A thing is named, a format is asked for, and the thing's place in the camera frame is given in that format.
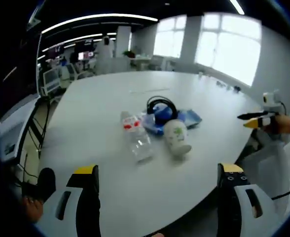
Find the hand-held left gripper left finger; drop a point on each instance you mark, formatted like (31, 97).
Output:
(85, 202)

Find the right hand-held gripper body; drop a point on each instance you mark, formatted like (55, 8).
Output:
(272, 101)

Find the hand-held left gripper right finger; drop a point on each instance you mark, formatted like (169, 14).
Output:
(227, 207)

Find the blue plastic packet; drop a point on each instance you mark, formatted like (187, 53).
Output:
(190, 117)

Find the white paper cup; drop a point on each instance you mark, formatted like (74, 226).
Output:
(175, 138)

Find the clear water bottle red label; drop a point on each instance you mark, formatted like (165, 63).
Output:
(137, 140)

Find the blue pad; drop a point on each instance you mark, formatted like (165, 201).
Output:
(163, 113)

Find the group of small dark items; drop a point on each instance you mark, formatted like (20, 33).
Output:
(236, 87)

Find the person's left hand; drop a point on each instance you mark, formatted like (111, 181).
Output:
(32, 209)

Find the large window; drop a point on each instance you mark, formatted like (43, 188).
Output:
(233, 49)

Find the white table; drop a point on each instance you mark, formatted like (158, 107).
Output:
(98, 118)

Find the short ceiling light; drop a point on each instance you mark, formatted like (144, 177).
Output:
(236, 7)

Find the white side desk black legs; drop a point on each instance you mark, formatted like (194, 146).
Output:
(14, 128)

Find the narrow window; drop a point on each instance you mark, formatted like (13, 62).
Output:
(167, 42)

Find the white office desks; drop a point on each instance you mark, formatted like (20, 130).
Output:
(145, 61)

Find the white mesh office chair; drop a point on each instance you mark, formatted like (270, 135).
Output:
(69, 71)

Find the potted plant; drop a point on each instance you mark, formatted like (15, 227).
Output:
(129, 53)

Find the computer monitor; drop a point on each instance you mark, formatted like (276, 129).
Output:
(56, 50)
(84, 53)

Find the thin ceiling light strip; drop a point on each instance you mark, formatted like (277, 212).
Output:
(93, 36)

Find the long curved ceiling light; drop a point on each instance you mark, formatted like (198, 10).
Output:
(95, 16)

